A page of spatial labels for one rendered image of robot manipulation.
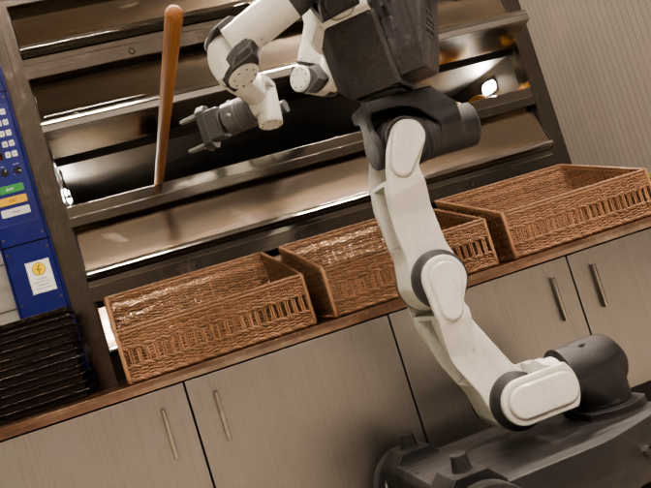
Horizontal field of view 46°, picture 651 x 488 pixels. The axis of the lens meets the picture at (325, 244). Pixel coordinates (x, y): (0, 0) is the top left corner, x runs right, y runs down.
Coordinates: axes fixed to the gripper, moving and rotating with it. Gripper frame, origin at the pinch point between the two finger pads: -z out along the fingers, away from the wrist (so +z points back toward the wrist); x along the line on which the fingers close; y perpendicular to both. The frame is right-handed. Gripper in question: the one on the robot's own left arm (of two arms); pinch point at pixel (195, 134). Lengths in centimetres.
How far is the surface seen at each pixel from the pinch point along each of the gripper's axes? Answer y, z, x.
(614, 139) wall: 512, 111, 15
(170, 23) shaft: -76, 42, 1
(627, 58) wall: 476, 138, -41
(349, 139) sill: 81, 17, 4
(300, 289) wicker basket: 16, 9, 50
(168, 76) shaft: -54, 27, 1
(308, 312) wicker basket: 16, 10, 57
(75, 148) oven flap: 28, -59, -18
